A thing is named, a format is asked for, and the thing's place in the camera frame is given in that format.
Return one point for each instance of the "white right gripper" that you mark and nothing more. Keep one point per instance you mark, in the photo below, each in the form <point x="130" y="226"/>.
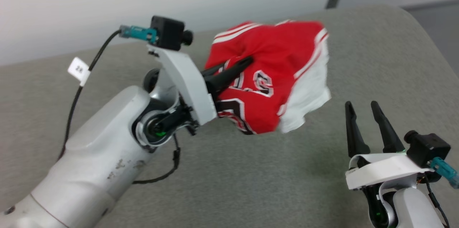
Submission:
<point x="387" y="169"/>

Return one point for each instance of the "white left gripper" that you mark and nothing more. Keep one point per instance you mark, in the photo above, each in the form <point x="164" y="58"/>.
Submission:
<point x="190" y="84"/>

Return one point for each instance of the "red Bulls 23 jersey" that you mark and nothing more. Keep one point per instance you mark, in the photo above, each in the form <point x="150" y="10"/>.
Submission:
<point x="272" y="63"/>

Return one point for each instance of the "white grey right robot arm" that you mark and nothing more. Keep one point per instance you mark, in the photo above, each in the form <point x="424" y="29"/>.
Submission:
<point x="412" y="210"/>

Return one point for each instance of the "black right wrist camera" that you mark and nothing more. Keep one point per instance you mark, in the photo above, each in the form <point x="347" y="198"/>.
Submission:
<point x="428" y="149"/>

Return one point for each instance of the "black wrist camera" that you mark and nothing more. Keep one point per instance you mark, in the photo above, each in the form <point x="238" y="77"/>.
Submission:
<point x="166" y="32"/>
<point x="428" y="149"/>

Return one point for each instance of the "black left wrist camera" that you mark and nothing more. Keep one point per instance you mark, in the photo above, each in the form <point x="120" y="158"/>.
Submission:
<point x="166" y="32"/>

